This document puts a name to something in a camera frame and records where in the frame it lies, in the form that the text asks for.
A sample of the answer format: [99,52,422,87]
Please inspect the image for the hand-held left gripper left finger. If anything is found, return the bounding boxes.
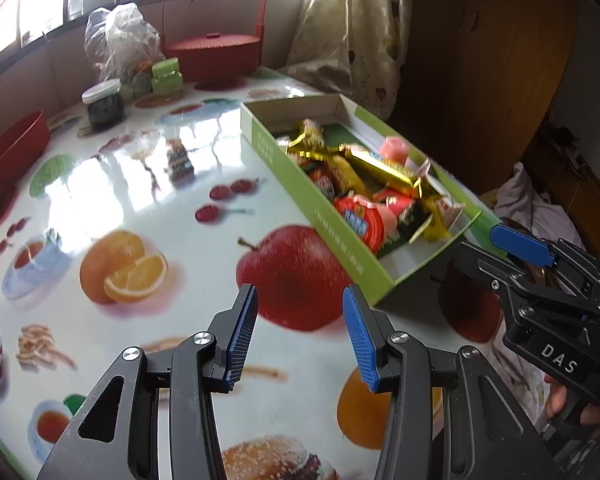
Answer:
[37,284,259,480]

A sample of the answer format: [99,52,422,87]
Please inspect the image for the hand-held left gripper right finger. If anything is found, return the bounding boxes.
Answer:
[342,285,556,480]

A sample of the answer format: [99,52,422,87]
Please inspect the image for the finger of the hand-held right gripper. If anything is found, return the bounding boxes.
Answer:
[492,224,600,306]
[449,242,600,331]

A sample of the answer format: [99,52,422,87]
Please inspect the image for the gold snack bar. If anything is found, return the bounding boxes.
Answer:
[287,119,341,158]
[340,144,426,198]

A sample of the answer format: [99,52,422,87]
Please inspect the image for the green cardboard box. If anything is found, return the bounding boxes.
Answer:
[240,92,503,307]

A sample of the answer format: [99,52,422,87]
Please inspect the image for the person's right hand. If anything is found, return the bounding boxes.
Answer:
[545,381,600,426]

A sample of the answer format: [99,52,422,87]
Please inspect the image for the pale crumpled cloth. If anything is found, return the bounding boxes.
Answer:
[495,162,588,241]

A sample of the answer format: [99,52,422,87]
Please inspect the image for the fruit print tablecloth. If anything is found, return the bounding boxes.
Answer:
[0,65,556,480]

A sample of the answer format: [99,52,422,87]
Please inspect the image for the brown wooden cabinet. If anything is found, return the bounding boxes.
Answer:
[395,0,581,196]

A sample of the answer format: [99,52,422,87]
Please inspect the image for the cream patterned curtain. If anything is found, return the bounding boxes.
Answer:
[285,0,413,121]

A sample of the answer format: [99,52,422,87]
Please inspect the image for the glass jar with dark contents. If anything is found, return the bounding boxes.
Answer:
[81,79,127,130]

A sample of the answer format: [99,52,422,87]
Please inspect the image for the green jar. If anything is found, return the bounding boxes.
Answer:
[151,59,183,93]

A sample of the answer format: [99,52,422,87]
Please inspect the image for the red oval tray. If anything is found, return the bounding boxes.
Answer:
[0,110,51,208]

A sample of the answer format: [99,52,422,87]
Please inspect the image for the clear plastic bag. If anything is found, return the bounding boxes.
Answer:
[84,2,163,98]

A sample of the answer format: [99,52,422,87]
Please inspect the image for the red basket with handle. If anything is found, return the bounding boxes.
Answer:
[161,0,268,86]

